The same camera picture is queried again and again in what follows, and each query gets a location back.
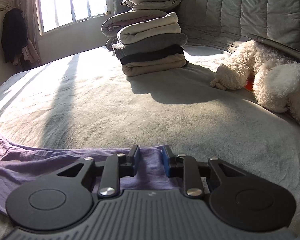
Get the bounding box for window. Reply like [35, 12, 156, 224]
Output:
[39, 0, 108, 33]

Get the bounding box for white plush dog toy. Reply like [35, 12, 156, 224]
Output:
[210, 40, 300, 124]

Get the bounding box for grey quilted headboard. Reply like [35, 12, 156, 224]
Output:
[177, 0, 300, 50]

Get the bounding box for hanging dark clothes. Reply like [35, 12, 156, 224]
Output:
[1, 8, 39, 71]

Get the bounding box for grey bed sheet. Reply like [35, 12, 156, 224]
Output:
[0, 46, 300, 234]

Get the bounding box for folded beige garment bottom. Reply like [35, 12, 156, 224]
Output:
[122, 54, 187, 77]

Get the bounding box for folded beige pink quilt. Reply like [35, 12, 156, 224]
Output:
[101, 10, 166, 51]

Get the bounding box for folded black garment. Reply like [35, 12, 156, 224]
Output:
[120, 44, 184, 64]

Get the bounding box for purple pants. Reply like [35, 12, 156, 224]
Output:
[0, 134, 181, 214]

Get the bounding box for folded cream garment top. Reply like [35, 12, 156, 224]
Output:
[117, 12, 181, 44]

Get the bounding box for grey patterned curtain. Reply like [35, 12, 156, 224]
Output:
[12, 0, 40, 54]

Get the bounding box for folded grey garment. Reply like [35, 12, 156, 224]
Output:
[113, 33, 187, 60]

